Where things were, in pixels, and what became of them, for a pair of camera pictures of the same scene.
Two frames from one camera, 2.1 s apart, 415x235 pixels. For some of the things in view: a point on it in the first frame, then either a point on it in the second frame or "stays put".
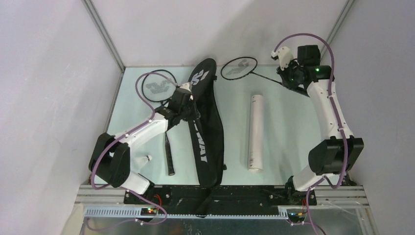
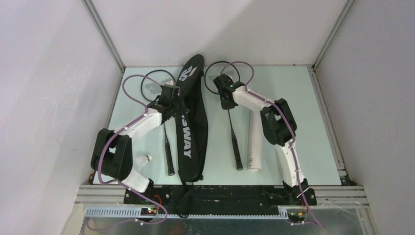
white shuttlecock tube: (256, 133) stays put
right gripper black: (283, 74) -> (225, 105)
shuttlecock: (140, 161) stays put
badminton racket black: (242, 67) -> (216, 70)
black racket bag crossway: (206, 136) -> (192, 133)
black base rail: (226, 196) stays put
